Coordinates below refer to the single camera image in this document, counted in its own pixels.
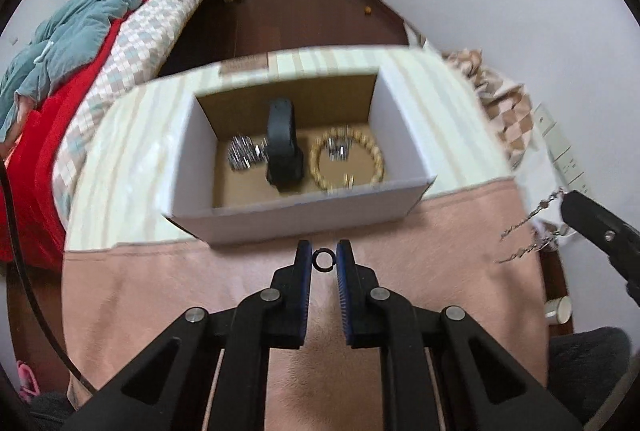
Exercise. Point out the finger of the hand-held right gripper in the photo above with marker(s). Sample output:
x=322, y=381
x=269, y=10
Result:
x=595, y=223

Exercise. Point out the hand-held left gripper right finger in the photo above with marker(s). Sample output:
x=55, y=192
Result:
x=344, y=296

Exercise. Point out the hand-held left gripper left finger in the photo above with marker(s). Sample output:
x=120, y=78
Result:
x=302, y=291

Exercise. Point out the white cardboard box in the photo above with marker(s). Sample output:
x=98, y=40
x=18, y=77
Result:
x=280, y=221

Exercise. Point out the small silver earring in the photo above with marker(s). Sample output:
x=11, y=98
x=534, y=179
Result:
x=348, y=181

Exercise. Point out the black smartwatch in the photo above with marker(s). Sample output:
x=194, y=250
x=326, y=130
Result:
x=282, y=146

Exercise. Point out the white power strip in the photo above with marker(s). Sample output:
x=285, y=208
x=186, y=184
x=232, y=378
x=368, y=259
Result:
x=560, y=146

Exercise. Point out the small metal can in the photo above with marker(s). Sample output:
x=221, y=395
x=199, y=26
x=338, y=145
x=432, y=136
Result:
x=557, y=310

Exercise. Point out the pink striped table cloth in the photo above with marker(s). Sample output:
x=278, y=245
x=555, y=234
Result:
x=175, y=291

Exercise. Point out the beige checkered cloth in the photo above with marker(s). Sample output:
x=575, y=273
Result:
x=500, y=101

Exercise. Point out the pink slippers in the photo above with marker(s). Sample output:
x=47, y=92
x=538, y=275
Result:
x=27, y=378

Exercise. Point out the bed with red blanket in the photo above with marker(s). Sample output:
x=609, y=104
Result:
x=40, y=161

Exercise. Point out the grey checkered bed sheet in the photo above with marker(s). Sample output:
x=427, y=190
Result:
x=145, y=36

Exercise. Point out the teal quilt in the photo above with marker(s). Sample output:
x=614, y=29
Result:
x=75, y=26

